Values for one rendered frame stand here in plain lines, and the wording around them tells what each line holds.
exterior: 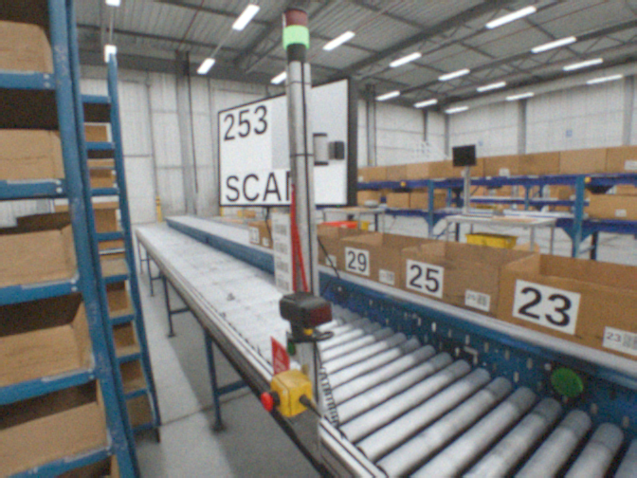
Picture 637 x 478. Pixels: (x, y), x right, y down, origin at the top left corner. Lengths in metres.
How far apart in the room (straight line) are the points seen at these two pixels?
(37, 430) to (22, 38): 0.80
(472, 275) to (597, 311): 0.34
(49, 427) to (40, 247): 0.40
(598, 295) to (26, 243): 1.27
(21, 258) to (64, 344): 0.20
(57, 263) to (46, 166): 0.20
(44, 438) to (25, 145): 0.62
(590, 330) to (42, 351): 1.26
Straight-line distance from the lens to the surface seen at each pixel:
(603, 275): 1.29
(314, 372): 0.81
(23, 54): 0.86
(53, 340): 0.87
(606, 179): 5.55
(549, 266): 1.33
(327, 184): 0.78
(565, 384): 1.02
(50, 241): 0.83
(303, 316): 0.60
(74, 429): 0.98
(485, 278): 1.10
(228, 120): 1.06
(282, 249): 0.75
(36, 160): 0.82
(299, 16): 0.75
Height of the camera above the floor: 1.30
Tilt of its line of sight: 9 degrees down
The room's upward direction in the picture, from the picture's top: 2 degrees counter-clockwise
